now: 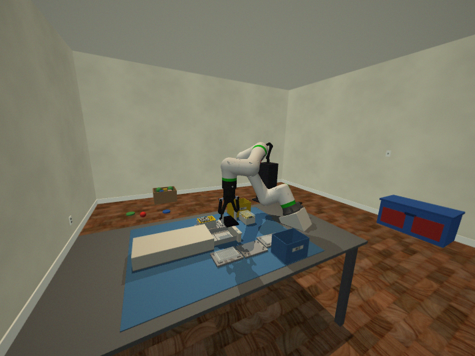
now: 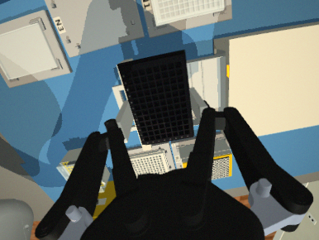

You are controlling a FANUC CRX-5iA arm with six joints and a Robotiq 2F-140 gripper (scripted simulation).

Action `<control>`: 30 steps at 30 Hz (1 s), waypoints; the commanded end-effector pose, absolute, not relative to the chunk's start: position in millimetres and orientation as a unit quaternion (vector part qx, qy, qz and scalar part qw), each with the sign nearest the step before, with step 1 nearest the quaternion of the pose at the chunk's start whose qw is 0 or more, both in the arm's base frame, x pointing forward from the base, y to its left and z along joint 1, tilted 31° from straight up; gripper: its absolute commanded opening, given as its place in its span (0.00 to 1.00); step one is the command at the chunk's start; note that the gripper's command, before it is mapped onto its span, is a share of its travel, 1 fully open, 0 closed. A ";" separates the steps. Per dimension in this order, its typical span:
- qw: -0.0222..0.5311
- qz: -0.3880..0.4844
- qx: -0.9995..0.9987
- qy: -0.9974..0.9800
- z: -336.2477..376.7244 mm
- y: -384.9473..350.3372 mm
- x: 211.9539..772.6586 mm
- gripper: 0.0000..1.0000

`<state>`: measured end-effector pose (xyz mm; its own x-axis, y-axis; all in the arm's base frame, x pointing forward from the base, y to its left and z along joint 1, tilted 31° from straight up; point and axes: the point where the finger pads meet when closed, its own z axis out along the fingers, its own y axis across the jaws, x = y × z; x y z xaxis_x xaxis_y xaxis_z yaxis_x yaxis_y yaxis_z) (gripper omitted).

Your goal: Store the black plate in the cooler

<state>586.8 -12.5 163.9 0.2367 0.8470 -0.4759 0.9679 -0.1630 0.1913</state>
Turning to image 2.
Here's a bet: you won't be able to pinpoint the beige flat plate holder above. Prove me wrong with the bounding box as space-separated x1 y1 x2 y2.
141 0 232 38

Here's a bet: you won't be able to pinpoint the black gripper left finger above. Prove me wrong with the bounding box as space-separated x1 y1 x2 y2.
35 100 148 240

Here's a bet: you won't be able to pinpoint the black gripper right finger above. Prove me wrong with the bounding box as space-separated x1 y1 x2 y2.
174 87 313 236

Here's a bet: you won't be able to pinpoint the blue flat mat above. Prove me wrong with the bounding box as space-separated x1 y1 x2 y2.
0 0 319 202

